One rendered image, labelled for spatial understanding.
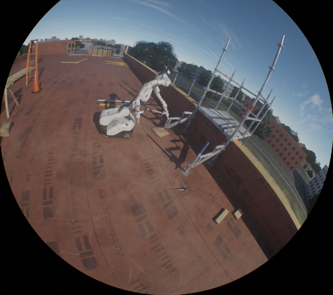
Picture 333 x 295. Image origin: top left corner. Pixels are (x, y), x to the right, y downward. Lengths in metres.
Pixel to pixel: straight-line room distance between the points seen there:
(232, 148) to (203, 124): 0.90
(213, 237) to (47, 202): 2.25
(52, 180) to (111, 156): 1.05
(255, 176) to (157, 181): 1.74
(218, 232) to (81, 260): 1.82
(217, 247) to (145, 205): 1.27
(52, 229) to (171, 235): 1.45
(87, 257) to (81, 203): 0.69
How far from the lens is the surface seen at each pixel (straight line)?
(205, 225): 1.92
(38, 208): 1.90
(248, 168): 2.37
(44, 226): 1.82
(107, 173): 1.77
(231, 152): 2.43
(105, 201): 1.61
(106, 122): 2.10
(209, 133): 2.68
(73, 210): 1.66
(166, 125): 2.56
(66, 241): 1.68
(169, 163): 2.09
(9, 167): 2.58
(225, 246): 2.14
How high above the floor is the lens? 1.54
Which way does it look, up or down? 33 degrees down
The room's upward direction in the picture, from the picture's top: 23 degrees clockwise
